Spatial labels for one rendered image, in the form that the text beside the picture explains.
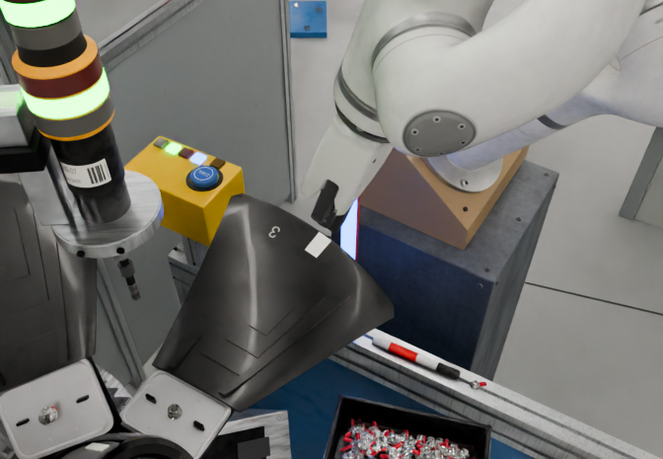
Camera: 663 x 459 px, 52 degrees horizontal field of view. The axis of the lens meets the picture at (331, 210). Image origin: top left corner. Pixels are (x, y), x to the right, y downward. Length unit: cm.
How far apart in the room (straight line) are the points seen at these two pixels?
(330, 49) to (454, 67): 287
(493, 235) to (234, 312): 57
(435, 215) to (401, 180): 8
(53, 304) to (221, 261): 22
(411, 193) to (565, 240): 145
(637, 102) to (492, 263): 36
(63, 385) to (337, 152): 29
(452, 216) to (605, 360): 123
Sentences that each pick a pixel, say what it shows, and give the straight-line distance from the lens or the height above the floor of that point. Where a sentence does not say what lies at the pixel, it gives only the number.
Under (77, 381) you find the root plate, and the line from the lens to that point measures 61.
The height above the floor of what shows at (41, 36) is 159.
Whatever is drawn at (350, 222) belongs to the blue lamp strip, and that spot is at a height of 112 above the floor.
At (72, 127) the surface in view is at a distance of 40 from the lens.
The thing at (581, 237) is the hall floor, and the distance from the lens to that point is 253.
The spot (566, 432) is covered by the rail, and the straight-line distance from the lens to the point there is 107.
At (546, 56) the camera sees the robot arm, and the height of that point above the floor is 155.
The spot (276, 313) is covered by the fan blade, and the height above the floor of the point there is 119.
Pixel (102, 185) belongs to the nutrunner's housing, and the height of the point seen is 149.
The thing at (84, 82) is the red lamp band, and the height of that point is 156.
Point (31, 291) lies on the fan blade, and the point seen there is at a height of 133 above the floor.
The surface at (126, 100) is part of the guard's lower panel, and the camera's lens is 158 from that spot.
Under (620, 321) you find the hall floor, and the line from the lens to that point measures 234.
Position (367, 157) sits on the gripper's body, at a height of 140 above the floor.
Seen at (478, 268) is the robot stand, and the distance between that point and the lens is 111.
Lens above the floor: 177
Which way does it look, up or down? 46 degrees down
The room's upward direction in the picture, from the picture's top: straight up
